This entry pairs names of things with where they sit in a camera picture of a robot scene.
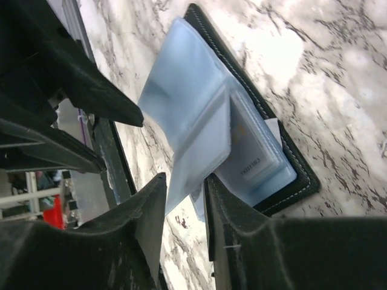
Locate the black leather card holder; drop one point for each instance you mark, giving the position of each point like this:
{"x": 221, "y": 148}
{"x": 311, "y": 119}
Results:
{"x": 216, "y": 122}

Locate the black mounting base rail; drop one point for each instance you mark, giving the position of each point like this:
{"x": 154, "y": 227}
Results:
{"x": 117, "y": 179}

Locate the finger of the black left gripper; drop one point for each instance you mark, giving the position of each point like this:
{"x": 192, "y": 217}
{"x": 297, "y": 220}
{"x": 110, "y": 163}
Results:
{"x": 85, "y": 86}
{"x": 40, "y": 147}

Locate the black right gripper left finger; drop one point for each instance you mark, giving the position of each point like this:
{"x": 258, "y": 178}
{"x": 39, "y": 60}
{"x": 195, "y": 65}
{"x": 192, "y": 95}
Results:
{"x": 120, "y": 249}

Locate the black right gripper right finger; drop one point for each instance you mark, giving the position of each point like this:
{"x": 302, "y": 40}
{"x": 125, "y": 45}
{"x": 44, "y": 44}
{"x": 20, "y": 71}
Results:
{"x": 252, "y": 251}

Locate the aluminium extrusion rail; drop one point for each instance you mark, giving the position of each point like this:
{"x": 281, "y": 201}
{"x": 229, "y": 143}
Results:
{"x": 68, "y": 13}

